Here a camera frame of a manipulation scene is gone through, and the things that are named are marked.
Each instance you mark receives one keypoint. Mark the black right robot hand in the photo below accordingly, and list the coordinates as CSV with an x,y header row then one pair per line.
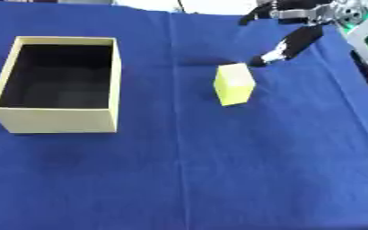
x,y
297,39

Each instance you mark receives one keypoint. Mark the tan cardboard box black inside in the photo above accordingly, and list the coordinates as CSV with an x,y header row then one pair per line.
x,y
56,120

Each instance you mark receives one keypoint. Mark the yellow rectangular block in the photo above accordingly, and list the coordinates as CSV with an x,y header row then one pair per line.
x,y
235,86

